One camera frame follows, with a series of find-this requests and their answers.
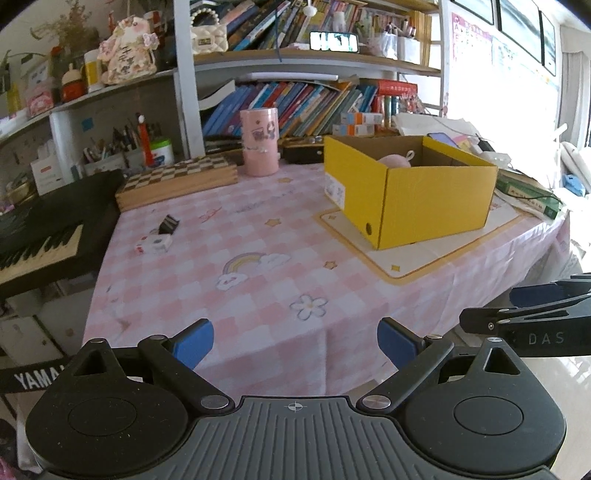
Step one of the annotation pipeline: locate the wall poster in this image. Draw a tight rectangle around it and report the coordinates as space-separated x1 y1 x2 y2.
450 11 555 116

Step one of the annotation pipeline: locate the yellow cardboard box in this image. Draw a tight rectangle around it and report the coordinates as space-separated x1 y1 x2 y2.
323 135 499 251

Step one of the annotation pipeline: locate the pink cylindrical canister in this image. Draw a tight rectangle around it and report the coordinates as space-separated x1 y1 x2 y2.
239 108 280 177

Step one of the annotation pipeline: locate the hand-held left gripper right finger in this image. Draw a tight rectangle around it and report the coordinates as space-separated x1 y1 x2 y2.
355 316 532 414

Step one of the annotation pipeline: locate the black keyboard stand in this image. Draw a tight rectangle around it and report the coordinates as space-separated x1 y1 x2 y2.
0 360 70 394

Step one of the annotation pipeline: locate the white paper stack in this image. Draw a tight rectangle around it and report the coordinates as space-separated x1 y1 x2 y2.
392 113 481 139

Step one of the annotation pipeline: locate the checkered wooden chess box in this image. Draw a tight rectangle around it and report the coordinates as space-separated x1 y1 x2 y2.
115 155 238 213

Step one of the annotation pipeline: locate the long row of books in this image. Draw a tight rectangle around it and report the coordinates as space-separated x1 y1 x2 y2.
202 80 393 138

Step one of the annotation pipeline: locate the green-lidded wipes canister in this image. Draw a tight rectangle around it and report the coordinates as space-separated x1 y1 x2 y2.
148 137 176 168

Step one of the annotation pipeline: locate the red round doll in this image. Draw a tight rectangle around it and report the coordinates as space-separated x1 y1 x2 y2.
61 64 86 102

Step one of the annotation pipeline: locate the pen holder with pens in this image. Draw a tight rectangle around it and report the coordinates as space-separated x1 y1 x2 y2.
83 115 162 174

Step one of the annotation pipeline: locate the desktop with pink checkered cloth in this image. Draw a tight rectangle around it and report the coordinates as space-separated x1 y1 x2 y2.
82 161 571 400

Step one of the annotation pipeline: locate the yellow white mug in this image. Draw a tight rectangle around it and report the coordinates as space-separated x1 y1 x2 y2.
83 48 105 93

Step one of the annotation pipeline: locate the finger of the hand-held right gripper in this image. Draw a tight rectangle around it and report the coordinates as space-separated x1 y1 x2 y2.
509 274 591 308
459 295 591 334

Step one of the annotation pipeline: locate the leaning stack of books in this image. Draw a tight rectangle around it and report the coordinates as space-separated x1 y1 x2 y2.
217 0 370 51

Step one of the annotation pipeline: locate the dried flower bunch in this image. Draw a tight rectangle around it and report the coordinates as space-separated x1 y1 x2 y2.
30 0 100 47

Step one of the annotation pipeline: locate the green book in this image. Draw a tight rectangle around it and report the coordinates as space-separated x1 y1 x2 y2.
496 175 568 219

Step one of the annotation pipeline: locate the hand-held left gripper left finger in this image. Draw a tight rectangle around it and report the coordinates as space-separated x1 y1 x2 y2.
65 318 235 413

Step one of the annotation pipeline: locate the narrow framed picture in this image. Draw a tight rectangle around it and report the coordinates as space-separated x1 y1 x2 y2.
540 11 557 77

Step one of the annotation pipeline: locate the pink plush pig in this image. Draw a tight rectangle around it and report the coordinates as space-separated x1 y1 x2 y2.
378 150 416 168

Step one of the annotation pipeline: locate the large framed picture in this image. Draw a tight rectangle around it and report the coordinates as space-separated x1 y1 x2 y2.
499 0 543 61

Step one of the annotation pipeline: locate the black piano keyboard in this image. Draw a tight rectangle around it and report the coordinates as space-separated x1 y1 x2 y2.
0 170 125 301

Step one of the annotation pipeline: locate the white bookshelf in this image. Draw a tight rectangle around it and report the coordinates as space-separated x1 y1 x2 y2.
0 0 451 208

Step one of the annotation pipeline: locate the black digital clock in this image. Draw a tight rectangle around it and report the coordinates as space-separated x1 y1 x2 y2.
309 31 360 52

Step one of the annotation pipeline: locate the white yellow-edged desk mat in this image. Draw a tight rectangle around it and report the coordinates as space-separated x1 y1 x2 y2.
315 191 539 286

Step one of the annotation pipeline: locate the white quilted handbag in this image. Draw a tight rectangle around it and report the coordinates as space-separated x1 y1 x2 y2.
190 7 228 55

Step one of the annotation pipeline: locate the white box with red label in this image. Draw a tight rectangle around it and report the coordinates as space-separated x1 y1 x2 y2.
30 154 63 195

